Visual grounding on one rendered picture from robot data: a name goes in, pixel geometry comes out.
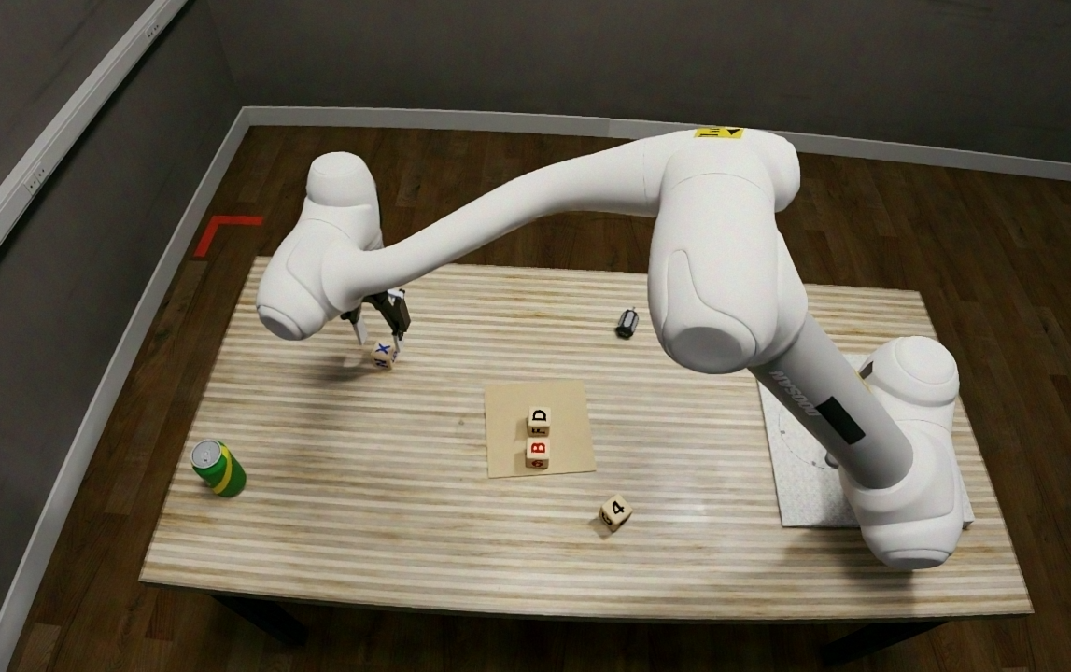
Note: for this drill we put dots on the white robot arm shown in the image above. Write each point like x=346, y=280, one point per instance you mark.
x=720, y=278

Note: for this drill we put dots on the green drink can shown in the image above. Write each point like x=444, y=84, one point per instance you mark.
x=216, y=465

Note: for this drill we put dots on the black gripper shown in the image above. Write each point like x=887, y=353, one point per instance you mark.
x=399, y=320

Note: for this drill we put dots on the tan square mat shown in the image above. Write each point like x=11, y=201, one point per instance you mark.
x=571, y=446

